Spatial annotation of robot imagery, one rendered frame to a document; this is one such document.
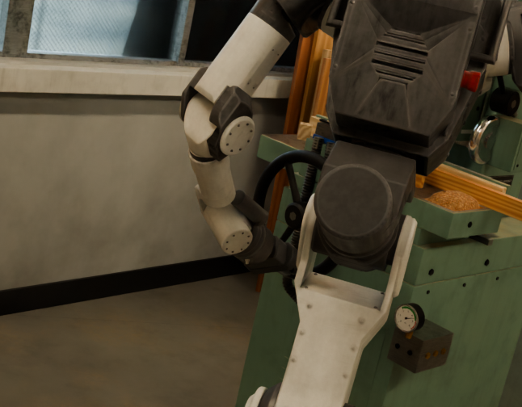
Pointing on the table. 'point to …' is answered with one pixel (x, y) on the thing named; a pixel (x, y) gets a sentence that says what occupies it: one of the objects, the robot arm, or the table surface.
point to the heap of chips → (454, 200)
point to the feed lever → (504, 99)
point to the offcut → (305, 131)
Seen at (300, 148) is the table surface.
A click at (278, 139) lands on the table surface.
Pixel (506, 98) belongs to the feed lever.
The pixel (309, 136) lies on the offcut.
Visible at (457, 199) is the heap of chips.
